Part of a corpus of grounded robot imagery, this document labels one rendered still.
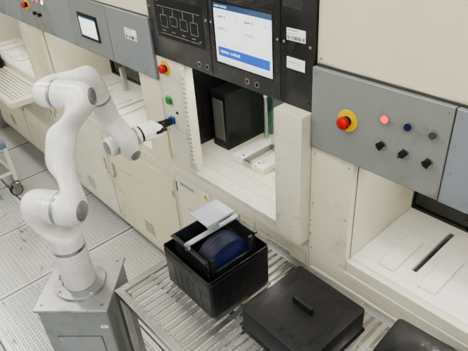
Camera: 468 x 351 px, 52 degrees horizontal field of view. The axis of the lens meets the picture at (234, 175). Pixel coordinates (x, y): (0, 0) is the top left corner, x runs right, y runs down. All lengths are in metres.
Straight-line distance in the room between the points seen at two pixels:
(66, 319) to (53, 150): 0.64
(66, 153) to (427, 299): 1.28
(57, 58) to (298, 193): 2.21
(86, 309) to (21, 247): 1.72
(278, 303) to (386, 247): 0.47
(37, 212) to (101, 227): 1.78
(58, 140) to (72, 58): 1.83
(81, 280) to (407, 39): 1.36
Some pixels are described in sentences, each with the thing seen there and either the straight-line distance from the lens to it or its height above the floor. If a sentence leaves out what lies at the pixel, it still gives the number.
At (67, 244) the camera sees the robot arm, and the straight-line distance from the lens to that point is 1.78.
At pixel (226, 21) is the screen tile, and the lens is 1.71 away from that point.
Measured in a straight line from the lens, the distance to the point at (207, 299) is 1.68.
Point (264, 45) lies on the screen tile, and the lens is 1.60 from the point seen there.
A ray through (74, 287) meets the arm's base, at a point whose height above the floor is 0.79.
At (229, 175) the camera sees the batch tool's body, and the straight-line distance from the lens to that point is 2.20.
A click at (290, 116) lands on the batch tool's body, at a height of 1.39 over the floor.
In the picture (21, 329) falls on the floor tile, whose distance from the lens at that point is 3.00.
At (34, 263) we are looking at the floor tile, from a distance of 3.37.
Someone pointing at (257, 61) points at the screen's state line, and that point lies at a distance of 1.64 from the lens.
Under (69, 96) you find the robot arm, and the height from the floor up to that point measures 1.47.
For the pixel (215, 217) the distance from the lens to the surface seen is 1.61.
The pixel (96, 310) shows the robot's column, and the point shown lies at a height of 0.76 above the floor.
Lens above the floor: 2.09
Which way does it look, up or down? 34 degrees down
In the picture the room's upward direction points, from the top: 4 degrees counter-clockwise
